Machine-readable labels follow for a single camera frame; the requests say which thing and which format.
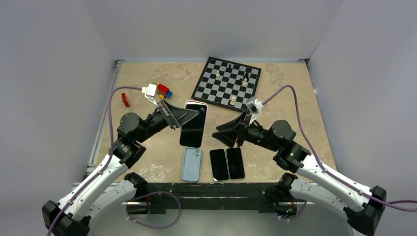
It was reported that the black chess piece right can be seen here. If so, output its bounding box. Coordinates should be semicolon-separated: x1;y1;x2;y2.
238;72;249;86

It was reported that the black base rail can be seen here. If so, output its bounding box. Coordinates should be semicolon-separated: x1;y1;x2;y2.
134;182;298;217

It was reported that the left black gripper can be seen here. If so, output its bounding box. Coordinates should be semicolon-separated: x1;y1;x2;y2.
135;98;198;143

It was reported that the black phone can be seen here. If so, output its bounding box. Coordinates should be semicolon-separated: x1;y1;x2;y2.
209;149;229;181

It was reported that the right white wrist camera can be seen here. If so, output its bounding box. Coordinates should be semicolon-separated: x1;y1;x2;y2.
245;97;264;125

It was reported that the colourful toy brick car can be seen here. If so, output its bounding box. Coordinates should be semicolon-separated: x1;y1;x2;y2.
157;84;173;99

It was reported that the light blue phone case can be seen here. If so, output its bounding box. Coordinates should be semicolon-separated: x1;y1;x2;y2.
181;147;202;182

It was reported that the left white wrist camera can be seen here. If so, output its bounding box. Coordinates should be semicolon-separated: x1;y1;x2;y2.
141;84;158;106

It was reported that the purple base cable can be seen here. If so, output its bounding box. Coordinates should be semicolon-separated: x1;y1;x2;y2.
126;191;182;230

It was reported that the white chess pawn front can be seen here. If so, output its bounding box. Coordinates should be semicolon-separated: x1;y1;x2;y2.
230;96;236;106

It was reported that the red toy brick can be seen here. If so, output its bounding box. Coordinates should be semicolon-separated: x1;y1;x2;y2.
121;93;130;107

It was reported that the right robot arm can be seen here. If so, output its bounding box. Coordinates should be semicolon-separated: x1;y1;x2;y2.
212;118;387;236

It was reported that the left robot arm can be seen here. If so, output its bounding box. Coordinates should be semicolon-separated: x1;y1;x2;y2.
42;100;199;236

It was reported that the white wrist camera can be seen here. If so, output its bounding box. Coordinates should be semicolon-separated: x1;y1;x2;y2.
141;84;158;106
245;97;264;125

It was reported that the black grey chessboard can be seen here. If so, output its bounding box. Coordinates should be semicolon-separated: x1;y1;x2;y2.
191;57;262;112

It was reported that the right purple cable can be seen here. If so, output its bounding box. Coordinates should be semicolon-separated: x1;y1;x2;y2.
262;85;417;212

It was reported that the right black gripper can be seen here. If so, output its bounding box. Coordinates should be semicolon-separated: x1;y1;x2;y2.
211;110;279;151

